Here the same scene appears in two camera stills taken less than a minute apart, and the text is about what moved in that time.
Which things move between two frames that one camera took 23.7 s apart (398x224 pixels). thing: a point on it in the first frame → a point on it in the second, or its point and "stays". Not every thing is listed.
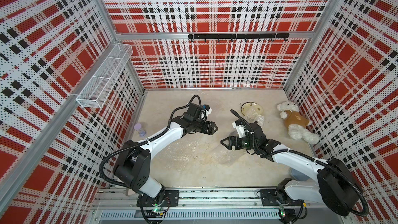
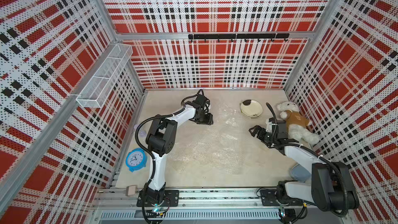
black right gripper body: (242, 143) → (267, 138)
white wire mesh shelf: (94, 93) stays
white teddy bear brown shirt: (296, 122) stays
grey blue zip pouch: (298, 175) stays
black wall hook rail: (240, 36) stays
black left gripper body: (200, 126) → (204, 118)
